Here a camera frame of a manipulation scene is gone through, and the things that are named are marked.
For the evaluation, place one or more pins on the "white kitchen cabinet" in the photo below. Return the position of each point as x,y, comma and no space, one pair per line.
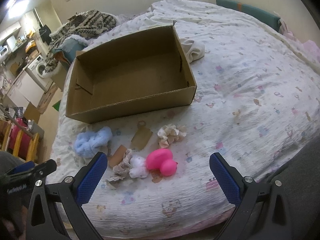
25,90

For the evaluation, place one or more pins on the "cream ruffled scrunchie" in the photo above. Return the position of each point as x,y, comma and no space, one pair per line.
170,133

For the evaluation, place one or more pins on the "teal fleece-lined jacket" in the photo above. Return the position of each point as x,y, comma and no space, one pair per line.
66,52

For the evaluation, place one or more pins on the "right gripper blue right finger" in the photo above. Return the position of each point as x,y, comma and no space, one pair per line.
261,209

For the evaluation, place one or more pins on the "cream folded cloth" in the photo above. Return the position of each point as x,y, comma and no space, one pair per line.
194,50

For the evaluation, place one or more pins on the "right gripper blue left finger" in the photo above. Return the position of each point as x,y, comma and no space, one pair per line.
43,219

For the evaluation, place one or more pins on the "teal bolster cushion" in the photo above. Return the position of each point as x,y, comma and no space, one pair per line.
267,18

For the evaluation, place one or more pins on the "brown paper hang tag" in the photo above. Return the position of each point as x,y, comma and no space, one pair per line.
142,136

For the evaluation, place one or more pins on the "white patterned bed quilt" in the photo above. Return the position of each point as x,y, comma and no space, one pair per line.
256,103

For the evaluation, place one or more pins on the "patterned knit blanket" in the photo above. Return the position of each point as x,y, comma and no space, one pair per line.
83,26

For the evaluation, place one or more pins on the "open brown cardboard box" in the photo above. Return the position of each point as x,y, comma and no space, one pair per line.
136,73

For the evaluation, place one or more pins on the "yellow wooden chair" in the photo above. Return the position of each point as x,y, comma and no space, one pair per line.
17,142

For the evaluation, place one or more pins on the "white washing machine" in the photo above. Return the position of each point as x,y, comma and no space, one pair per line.
35,69

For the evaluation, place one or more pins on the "light blue fluffy scrunchie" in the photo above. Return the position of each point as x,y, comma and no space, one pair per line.
89,143

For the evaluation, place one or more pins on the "beige brown scrunchie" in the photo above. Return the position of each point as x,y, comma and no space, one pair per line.
121,171

